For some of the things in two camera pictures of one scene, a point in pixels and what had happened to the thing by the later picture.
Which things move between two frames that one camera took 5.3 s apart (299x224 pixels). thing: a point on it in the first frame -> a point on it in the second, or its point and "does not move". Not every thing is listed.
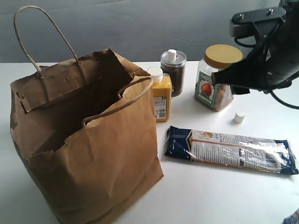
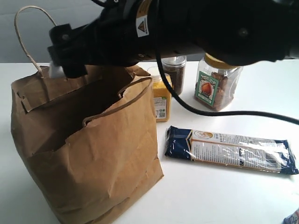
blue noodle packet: [231, 150] does not move
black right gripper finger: [239, 90] -> [71, 57]
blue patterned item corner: [293, 219] does not move
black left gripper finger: [250, 70] -> [63, 35]
